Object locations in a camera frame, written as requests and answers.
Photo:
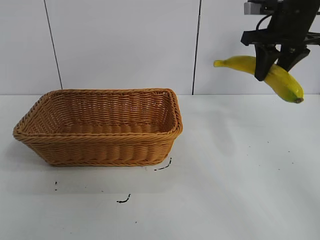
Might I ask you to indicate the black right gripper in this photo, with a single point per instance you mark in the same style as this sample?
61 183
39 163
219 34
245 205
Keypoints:
287 22

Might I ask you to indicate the yellow banana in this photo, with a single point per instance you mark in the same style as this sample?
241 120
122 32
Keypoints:
287 83

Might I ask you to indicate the brown woven wicker basket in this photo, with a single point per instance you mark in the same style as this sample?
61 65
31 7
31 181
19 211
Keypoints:
100 150

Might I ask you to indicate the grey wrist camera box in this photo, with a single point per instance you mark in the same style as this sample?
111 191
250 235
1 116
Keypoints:
252 7

